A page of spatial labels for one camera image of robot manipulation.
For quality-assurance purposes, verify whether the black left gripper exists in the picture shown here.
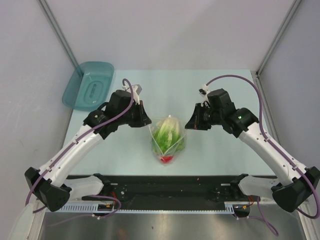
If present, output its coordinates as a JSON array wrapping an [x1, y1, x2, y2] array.
[[117, 100, 151, 127]]

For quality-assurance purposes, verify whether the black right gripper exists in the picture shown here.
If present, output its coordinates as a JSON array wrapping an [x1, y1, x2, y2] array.
[[185, 102, 223, 131]]

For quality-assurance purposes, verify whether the clear polka dot zip bag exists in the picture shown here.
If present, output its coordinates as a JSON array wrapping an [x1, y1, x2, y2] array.
[[148, 115, 187, 164]]

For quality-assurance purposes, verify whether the red fake tomato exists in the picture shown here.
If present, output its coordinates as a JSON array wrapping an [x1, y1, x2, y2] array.
[[160, 155, 173, 164]]

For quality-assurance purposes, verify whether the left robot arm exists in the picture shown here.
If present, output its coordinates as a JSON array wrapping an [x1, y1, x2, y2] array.
[[24, 85, 152, 212]]

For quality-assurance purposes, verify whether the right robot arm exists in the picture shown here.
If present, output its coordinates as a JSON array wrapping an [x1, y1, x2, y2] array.
[[185, 86, 320, 213]]

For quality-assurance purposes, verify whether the teal plastic bin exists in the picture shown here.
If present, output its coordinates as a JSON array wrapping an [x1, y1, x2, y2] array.
[[62, 61, 115, 112]]

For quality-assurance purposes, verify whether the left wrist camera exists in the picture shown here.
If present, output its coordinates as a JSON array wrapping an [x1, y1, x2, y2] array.
[[122, 84, 142, 105]]

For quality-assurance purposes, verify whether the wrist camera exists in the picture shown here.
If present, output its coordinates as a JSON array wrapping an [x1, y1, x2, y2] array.
[[122, 84, 142, 105], [198, 84, 210, 102]]

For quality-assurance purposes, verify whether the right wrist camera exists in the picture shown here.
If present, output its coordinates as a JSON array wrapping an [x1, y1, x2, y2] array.
[[198, 84, 210, 102]]

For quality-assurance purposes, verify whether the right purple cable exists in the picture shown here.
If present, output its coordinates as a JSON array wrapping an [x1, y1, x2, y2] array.
[[204, 74, 320, 237]]

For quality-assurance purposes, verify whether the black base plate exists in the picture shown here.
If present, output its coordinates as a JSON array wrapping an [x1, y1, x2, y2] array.
[[49, 174, 293, 218]]

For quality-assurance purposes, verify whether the front aluminium rail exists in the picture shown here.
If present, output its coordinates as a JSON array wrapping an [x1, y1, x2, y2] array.
[[36, 182, 310, 204]]

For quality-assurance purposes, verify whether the white cable duct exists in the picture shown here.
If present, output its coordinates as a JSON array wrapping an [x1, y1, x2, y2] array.
[[57, 202, 235, 215]]

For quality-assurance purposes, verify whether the left aluminium corner post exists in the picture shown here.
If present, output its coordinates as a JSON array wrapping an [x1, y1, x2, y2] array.
[[36, 0, 79, 69]]

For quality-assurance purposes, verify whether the aluminium corner post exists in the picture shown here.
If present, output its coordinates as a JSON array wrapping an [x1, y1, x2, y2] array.
[[36, 0, 79, 69], [255, 0, 304, 77]]

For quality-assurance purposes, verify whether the right aluminium corner post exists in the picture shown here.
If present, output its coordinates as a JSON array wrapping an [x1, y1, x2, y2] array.
[[255, 0, 304, 77]]

